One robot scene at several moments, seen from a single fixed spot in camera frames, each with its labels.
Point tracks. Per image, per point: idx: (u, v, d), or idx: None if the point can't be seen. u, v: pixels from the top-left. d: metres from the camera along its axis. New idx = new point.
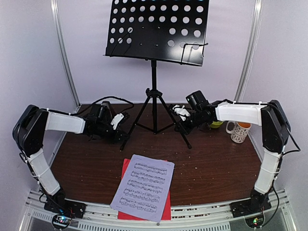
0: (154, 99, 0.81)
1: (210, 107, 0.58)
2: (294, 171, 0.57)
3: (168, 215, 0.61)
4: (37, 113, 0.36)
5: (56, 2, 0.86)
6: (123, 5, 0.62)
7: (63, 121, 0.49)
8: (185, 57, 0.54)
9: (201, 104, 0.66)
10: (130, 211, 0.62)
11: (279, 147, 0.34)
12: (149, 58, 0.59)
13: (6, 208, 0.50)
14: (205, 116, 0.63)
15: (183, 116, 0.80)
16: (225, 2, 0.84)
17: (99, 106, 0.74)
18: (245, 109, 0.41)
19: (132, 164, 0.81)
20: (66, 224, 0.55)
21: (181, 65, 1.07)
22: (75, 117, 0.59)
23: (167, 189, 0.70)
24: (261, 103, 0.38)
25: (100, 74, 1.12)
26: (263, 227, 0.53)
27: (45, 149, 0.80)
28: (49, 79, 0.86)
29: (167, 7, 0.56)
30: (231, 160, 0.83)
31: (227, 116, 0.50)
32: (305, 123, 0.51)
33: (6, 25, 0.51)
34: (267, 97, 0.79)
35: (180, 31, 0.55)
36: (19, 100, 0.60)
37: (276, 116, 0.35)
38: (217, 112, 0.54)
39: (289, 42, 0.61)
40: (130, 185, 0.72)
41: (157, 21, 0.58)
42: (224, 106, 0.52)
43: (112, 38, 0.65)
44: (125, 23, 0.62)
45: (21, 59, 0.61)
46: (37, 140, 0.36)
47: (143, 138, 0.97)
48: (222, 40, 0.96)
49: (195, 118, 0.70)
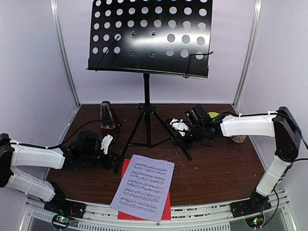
0: (149, 116, 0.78)
1: (215, 123, 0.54)
2: (293, 172, 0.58)
3: (168, 215, 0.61)
4: (5, 145, 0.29)
5: (57, 2, 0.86)
6: (108, 7, 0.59)
7: (36, 156, 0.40)
8: (187, 69, 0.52)
9: (204, 120, 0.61)
10: (130, 211, 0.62)
11: (293, 156, 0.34)
12: (144, 69, 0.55)
13: (5, 209, 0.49)
14: (208, 133, 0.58)
15: (183, 132, 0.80)
16: (224, 2, 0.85)
17: (83, 134, 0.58)
18: (254, 120, 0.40)
19: (132, 164, 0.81)
20: (66, 224, 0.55)
21: (174, 80, 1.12)
22: (52, 152, 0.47)
23: (167, 189, 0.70)
24: (270, 113, 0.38)
25: (100, 74, 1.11)
26: (263, 227, 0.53)
27: (33, 173, 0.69)
28: (49, 78, 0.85)
29: (164, 9, 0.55)
30: (231, 160, 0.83)
31: (235, 131, 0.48)
32: (303, 123, 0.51)
33: (6, 24, 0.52)
34: (267, 97, 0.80)
35: (180, 40, 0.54)
36: (19, 100, 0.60)
37: (288, 125, 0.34)
38: (223, 127, 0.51)
39: (290, 42, 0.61)
40: (130, 185, 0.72)
41: (150, 26, 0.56)
42: (229, 119, 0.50)
43: (95, 47, 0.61)
44: (110, 29, 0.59)
45: (21, 58, 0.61)
46: (3, 176, 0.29)
47: (143, 138, 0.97)
48: (222, 40, 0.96)
49: (195, 133, 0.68)
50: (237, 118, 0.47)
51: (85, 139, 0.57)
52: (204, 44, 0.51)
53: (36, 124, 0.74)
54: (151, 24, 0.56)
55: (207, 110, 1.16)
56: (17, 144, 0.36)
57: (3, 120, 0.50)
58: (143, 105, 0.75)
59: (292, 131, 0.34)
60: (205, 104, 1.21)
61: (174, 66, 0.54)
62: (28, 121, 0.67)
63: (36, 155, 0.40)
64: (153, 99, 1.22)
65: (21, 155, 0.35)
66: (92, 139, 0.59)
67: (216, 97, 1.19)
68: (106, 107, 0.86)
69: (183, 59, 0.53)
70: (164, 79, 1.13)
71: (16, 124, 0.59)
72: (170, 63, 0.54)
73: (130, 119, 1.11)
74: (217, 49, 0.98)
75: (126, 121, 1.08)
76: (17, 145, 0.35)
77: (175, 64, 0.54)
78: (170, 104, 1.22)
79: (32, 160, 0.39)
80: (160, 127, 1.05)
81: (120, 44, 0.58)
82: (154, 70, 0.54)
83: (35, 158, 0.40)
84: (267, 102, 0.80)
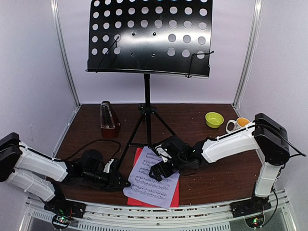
0: (149, 116, 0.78)
1: (197, 155, 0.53)
2: (294, 174, 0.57)
3: (177, 202, 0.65)
4: (12, 147, 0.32)
5: (56, 2, 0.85)
6: (106, 8, 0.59)
7: (40, 163, 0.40)
8: (190, 69, 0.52)
9: (183, 152, 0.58)
10: (140, 197, 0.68)
11: (286, 159, 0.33)
12: (146, 69, 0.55)
13: (6, 215, 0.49)
14: (193, 165, 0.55)
15: (165, 158, 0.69)
16: (224, 3, 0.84)
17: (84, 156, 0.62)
18: (234, 139, 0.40)
19: (144, 154, 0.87)
20: (66, 224, 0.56)
21: (174, 78, 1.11)
22: (57, 165, 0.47)
23: (176, 178, 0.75)
24: (248, 127, 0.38)
25: (98, 74, 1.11)
26: (263, 227, 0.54)
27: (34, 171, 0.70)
28: (49, 79, 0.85)
29: (164, 9, 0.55)
30: (231, 160, 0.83)
31: (218, 155, 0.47)
32: (305, 123, 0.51)
33: (6, 25, 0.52)
34: (268, 98, 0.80)
35: (181, 39, 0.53)
36: (18, 101, 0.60)
37: (271, 133, 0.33)
38: (206, 157, 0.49)
39: (289, 42, 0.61)
40: (141, 173, 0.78)
41: (148, 26, 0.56)
42: (209, 147, 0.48)
43: (94, 48, 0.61)
44: (109, 29, 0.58)
45: (20, 59, 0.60)
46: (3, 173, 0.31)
47: (143, 139, 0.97)
48: (222, 40, 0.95)
49: (176, 162, 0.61)
50: (217, 141, 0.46)
51: (89, 159, 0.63)
52: (205, 44, 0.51)
53: (35, 125, 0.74)
54: (152, 24, 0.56)
55: (207, 110, 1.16)
56: (26, 149, 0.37)
57: (3, 120, 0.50)
58: (144, 105, 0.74)
59: (277, 137, 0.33)
60: (205, 104, 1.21)
61: (177, 65, 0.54)
62: (28, 121, 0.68)
63: (34, 161, 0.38)
64: (154, 99, 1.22)
65: (26, 159, 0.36)
66: (96, 160, 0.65)
67: (216, 97, 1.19)
68: (106, 107, 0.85)
69: (184, 59, 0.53)
70: (163, 79, 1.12)
71: (15, 125, 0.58)
72: (172, 63, 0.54)
73: (130, 119, 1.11)
74: (217, 49, 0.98)
75: (126, 121, 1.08)
76: (25, 149, 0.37)
77: (177, 63, 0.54)
78: (170, 104, 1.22)
79: (34, 164, 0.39)
80: (160, 127, 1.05)
81: (120, 44, 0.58)
82: (154, 70, 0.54)
83: (37, 164, 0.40)
84: (267, 102, 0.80)
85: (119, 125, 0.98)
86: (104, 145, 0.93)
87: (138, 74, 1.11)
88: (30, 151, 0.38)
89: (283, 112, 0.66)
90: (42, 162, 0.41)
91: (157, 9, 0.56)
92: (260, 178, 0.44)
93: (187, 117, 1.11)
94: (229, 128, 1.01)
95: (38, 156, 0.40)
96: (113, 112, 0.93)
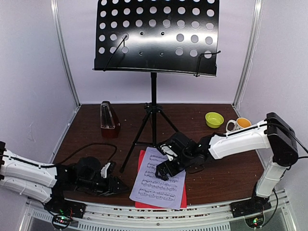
0: (155, 115, 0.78)
1: (203, 149, 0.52)
2: (294, 174, 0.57)
3: (185, 201, 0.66)
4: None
5: (56, 2, 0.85)
6: (104, 8, 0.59)
7: (26, 172, 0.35)
8: (200, 68, 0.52)
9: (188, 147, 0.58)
10: (149, 200, 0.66)
11: (294, 160, 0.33)
12: (147, 69, 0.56)
13: (6, 215, 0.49)
14: (198, 161, 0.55)
15: (171, 156, 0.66)
16: (224, 3, 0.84)
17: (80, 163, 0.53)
18: (245, 137, 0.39)
19: (147, 157, 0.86)
20: (66, 224, 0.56)
21: (174, 78, 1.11)
22: (44, 172, 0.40)
23: (183, 178, 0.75)
24: (260, 125, 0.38)
25: (99, 74, 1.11)
26: (263, 227, 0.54)
27: None
28: (49, 78, 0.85)
29: (172, 10, 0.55)
30: (231, 160, 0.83)
31: (225, 152, 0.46)
32: (305, 123, 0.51)
33: (6, 25, 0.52)
34: (268, 98, 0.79)
35: (189, 39, 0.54)
36: (19, 101, 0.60)
37: (283, 133, 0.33)
38: (213, 152, 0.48)
39: (289, 42, 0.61)
40: (147, 176, 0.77)
41: (147, 26, 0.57)
42: (217, 143, 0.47)
43: (102, 47, 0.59)
44: (109, 29, 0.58)
45: (20, 59, 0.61)
46: None
47: (148, 138, 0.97)
48: (222, 40, 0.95)
49: (182, 160, 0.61)
50: (225, 138, 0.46)
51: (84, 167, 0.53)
52: (212, 44, 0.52)
53: (36, 125, 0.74)
54: (160, 24, 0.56)
55: (207, 110, 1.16)
56: (9, 158, 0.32)
57: (3, 121, 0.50)
58: (150, 103, 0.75)
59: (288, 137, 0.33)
60: (205, 104, 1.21)
61: (177, 64, 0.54)
62: (28, 122, 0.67)
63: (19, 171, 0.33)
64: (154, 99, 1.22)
65: (8, 169, 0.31)
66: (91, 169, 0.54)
67: (216, 97, 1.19)
68: (106, 107, 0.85)
69: (186, 59, 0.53)
70: (163, 79, 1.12)
71: (16, 125, 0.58)
72: (175, 63, 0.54)
73: (130, 119, 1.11)
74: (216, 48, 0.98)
75: (126, 121, 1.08)
76: (8, 159, 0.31)
77: (178, 63, 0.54)
78: (170, 104, 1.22)
79: (19, 173, 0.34)
80: (160, 127, 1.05)
81: (127, 44, 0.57)
82: (160, 70, 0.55)
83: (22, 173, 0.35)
84: (267, 102, 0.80)
85: (119, 125, 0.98)
86: (104, 146, 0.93)
87: (138, 74, 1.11)
88: (14, 160, 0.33)
89: (283, 112, 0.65)
90: (27, 172, 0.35)
91: (157, 8, 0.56)
92: (263, 177, 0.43)
93: (187, 117, 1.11)
94: (229, 128, 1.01)
95: (22, 164, 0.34)
96: (113, 112, 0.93)
